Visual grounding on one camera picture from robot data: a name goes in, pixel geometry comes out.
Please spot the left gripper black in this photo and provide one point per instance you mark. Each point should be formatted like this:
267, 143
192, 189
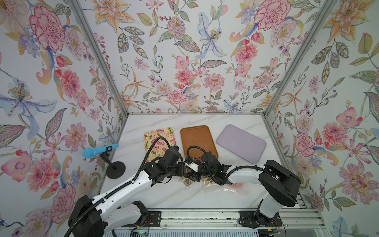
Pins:
181, 169

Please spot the ziploc bag round cookies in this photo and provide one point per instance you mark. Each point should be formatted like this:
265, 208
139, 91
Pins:
190, 176

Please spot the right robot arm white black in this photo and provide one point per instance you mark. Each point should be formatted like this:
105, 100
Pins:
281, 184

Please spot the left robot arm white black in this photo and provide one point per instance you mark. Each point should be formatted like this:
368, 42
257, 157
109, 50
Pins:
94, 217

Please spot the ziploc bag beige cookies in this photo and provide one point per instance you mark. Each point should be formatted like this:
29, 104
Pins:
208, 181

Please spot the ziploc bag pink cookies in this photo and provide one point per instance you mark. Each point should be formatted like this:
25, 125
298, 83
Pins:
238, 188

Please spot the floral yellow tray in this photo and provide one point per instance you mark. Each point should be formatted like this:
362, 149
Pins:
160, 147

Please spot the brown wooden tray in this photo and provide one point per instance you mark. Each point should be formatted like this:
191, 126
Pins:
198, 136

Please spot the lilac plastic tray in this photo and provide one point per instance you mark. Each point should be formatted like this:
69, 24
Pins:
241, 143

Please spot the black microphone stand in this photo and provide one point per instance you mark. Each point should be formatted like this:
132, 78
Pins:
115, 169

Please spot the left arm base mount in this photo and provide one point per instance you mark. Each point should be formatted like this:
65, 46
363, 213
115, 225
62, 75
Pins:
146, 217

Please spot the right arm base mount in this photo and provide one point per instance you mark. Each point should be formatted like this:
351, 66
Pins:
253, 219

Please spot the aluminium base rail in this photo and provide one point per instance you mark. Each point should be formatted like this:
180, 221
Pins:
215, 219

